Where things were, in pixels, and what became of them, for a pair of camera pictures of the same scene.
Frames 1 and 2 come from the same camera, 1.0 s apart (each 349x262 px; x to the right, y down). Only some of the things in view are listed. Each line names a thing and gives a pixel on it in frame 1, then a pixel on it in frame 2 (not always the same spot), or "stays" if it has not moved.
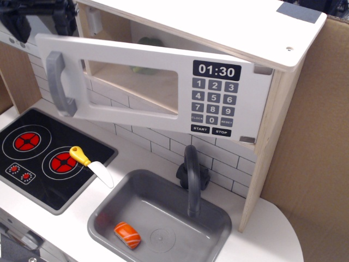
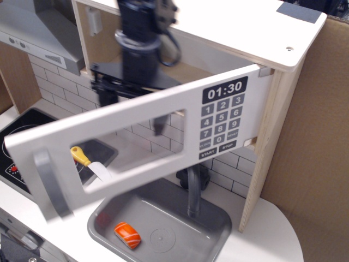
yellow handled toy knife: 96,165 stays
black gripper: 16,10 -> 139,73
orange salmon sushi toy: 127,234 stays
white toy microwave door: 194,93 -> 225,115
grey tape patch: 299,11 stays
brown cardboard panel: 308,176 stays
